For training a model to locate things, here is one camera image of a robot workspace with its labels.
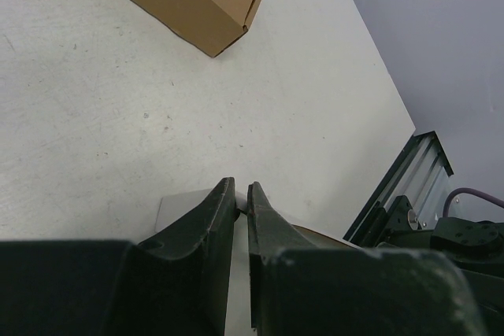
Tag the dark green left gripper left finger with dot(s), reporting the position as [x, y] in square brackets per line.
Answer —
[173, 283]

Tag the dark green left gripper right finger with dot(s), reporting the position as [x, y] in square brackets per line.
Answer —
[298, 288]

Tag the white paper box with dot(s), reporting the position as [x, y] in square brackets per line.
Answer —
[238, 320]

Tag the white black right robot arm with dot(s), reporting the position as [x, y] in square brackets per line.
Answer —
[474, 247]

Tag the aluminium table frame rail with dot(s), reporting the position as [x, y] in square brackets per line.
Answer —
[410, 197]

